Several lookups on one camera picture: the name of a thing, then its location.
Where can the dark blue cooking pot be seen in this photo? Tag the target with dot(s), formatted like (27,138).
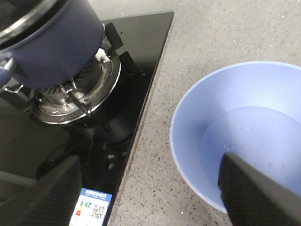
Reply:
(46,42)

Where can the blue energy label sticker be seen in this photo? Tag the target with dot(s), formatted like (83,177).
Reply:
(91,208)

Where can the black glass gas stove top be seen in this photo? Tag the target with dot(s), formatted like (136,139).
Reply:
(29,148)

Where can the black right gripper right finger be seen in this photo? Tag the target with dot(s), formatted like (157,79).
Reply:
(253,199)

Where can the black metal pot support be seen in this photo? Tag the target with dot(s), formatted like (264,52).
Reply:
(26,100)

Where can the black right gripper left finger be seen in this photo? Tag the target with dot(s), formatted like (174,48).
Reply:
(48,202)

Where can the round black gas burner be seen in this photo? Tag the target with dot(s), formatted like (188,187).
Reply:
(55,102)

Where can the light blue bowl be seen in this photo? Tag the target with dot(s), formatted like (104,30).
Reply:
(252,109)

